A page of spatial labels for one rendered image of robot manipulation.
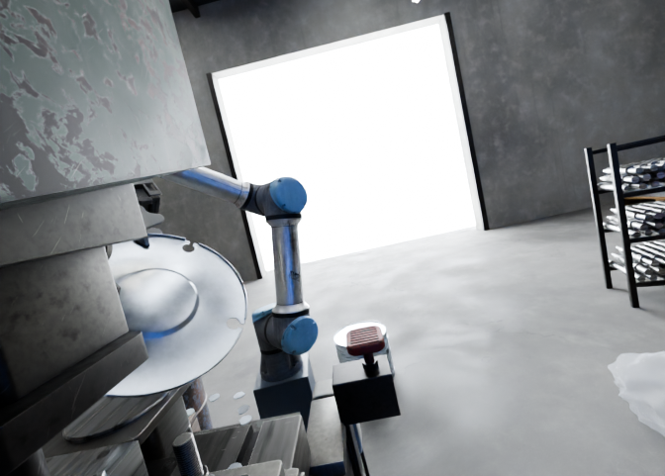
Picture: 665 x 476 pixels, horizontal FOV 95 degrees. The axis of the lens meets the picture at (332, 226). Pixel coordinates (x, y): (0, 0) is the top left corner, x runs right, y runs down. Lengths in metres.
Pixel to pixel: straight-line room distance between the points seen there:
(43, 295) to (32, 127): 0.18
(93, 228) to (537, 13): 6.16
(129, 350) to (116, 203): 0.16
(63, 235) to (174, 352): 0.25
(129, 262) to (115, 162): 0.37
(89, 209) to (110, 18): 0.17
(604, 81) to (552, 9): 1.31
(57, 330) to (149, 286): 0.23
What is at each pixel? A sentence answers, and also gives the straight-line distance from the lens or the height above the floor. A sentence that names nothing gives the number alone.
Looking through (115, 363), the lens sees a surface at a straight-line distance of 0.38.
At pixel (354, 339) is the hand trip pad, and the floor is 0.76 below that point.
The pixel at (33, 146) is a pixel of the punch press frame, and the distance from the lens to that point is 0.22.
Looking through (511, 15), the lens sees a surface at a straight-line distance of 6.07.
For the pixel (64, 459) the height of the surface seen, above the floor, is 0.78.
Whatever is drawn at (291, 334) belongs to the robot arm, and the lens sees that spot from 0.93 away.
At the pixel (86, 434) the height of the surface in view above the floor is 0.78.
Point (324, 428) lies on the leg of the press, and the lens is 0.57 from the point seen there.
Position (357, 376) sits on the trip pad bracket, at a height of 0.71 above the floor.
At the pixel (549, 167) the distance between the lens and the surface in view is 5.82.
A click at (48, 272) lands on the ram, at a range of 0.37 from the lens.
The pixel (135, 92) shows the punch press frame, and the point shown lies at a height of 1.11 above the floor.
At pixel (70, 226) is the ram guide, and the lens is 0.36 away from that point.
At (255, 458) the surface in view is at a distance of 0.47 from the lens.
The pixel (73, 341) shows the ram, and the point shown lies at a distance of 0.38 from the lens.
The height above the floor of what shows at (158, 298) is 0.89.
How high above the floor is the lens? 0.98
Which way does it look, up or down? 5 degrees down
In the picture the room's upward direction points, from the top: 13 degrees counter-clockwise
